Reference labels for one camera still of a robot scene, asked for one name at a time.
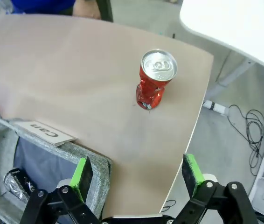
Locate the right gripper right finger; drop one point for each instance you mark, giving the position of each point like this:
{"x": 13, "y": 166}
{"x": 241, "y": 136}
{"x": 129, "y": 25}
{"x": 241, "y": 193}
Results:
{"x": 192, "y": 172}

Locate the white can label card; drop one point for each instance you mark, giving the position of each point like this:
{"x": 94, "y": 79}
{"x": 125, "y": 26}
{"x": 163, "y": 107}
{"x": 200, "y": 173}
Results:
{"x": 44, "y": 133}

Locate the crushed black grey can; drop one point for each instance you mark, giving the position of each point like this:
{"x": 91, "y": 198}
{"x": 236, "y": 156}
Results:
{"x": 17, "y": 184}

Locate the black chair post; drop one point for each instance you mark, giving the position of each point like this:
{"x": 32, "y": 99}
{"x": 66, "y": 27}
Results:
{"x": 106, "y": 9}

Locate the crushed red can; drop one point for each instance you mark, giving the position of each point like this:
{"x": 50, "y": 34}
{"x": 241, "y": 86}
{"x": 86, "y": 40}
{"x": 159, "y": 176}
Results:
{"x": 151, "y": 88}

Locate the white round table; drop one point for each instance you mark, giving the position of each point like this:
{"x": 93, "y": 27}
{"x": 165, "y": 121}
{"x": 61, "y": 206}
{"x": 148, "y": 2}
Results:
{"x": 234, "y": 23}

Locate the grey table leg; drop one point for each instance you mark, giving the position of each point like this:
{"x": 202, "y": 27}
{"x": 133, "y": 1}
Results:
{"x": 230, "y": 77}

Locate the person forearm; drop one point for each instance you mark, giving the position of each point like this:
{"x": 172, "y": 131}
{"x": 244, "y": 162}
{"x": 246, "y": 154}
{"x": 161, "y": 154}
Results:
{"x": 85, "y": 8}

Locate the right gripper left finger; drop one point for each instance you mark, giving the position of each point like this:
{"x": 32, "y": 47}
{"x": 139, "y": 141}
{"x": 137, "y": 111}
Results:
{"x": 81, "y": 177}

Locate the person blue shirt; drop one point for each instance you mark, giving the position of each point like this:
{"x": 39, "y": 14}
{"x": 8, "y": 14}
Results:
{"x": 43, "y": 5}

